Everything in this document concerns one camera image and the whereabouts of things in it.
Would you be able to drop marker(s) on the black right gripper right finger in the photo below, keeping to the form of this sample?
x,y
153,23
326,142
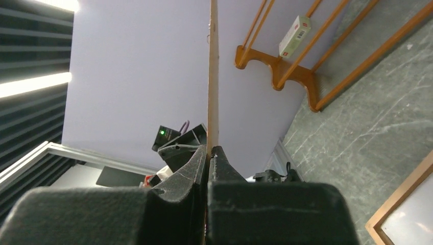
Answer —
x,y
240,212

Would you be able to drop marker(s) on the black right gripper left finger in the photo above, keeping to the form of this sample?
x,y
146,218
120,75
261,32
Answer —
x,y
172,212

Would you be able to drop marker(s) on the brown frame backing board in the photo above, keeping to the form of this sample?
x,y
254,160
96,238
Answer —
x,y
213,80

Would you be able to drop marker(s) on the glossy plant photo print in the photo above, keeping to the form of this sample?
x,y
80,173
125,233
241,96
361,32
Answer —
x,y
411,222

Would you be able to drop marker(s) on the wooden picture frame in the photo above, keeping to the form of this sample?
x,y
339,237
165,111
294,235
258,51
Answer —
x,y
396,199

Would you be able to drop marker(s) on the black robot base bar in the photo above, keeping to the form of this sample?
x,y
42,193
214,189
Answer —
x,y
271,176

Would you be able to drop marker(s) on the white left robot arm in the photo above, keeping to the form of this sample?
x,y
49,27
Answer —
x,y
175,147

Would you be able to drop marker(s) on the orange wooden shelf rack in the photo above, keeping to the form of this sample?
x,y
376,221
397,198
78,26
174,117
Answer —
x,y
283,71

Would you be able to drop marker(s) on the small white cardboard box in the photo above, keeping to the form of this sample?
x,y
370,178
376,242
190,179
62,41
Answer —
x,y
295,35

